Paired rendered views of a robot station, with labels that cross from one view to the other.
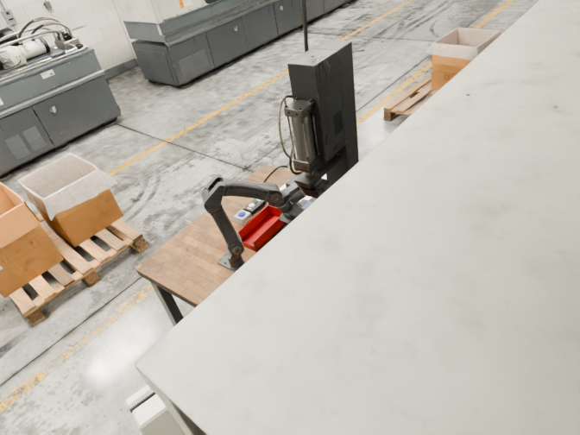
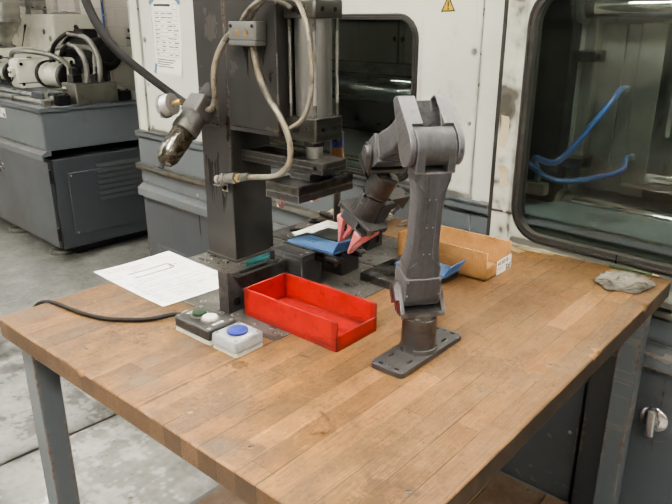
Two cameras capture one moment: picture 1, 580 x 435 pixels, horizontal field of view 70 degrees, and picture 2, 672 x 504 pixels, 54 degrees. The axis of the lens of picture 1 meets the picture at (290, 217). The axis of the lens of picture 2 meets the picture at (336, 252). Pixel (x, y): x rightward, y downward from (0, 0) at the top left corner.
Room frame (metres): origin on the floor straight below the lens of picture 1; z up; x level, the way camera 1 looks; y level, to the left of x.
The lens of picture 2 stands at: (1.54, 1.33, 1.47)
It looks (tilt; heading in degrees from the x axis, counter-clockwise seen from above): 20 degrees down; 268
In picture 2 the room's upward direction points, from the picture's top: straight up
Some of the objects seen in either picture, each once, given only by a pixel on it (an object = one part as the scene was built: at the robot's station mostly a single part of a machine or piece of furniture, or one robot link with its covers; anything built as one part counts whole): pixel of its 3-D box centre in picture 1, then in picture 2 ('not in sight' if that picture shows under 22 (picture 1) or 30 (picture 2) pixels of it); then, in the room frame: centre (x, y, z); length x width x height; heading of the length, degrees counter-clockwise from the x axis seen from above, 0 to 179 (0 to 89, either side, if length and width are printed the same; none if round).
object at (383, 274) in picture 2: not in sight; (409, 274); (1.31, -0.09, 0.91); 0.17 x 0.16 x 0.02; 47
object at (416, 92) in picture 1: (452, 99); not in sight; (4.16, -2.01, 0.07); 1.20 x 1.00 x 0.14; 130
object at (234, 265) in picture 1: (235, 259); (418, 332); (1.35, 0.27, 0.94); 0.20 x 0.07 x 0.08; 47
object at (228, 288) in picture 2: not in sight; (235, 287); (1.70, 0.06, 0.95); 0.06 x 0.03 x 0.09; 47
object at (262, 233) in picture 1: (261, 227); (308, 308); (1.55, 0.14, 0.93); 0.25 x 0.12 x 0.06; 137
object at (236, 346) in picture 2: (242, 218); (238, 345); (1.68, 0.23, 0.90); 0.07 x 0.07 x 0.06; 47
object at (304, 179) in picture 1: (313, 158); (287, 136); (1.59, -0.16, 1.22); 0.26 x 0.18 x 0.30; 137
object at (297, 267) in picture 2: not in sight; (315, 260); (1.53, -0.12, 0.94); 0.20 x 0.10 x 0.07; 47
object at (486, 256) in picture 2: not in sight; (453, 250); (1.19, -0.19, 0.93); 0.25 x 0.13 x 0.08; 137
